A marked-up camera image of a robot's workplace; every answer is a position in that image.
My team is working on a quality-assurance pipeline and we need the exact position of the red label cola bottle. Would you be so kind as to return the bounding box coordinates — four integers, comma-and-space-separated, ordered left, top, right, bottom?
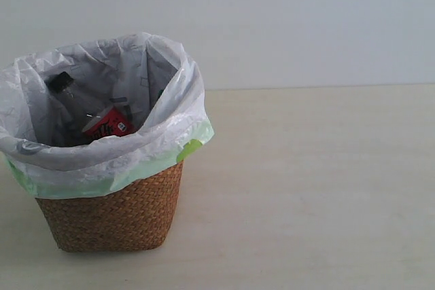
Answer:
46, 71, 134, 144

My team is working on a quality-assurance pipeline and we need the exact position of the white plastic bag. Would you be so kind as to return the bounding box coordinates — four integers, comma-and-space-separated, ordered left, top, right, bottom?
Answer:
1, 33, 214, 200

